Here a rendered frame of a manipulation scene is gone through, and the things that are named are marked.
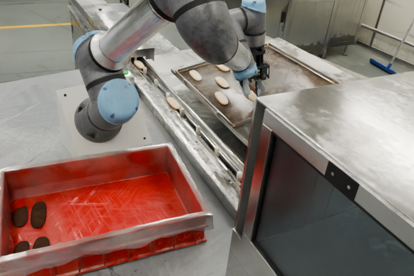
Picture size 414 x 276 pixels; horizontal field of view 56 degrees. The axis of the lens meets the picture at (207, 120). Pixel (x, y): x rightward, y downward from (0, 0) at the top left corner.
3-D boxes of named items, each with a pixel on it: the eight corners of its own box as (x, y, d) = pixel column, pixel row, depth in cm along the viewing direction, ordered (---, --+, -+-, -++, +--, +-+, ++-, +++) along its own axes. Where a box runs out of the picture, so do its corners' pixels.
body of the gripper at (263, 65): (249, 85, 132) (249, 52, 125) (239, 74, 139) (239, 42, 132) (270, 80, 134) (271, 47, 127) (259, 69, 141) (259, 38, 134)
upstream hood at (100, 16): (68, 0, 279) (67, -12, 275) (93, 0, 287) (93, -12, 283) (119, 65, 185) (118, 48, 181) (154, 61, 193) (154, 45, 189)
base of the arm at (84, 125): (85, 150, 121) (94, 143, 113) (66, 105, 121) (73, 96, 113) (127, 133, 130) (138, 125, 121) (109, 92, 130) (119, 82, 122)
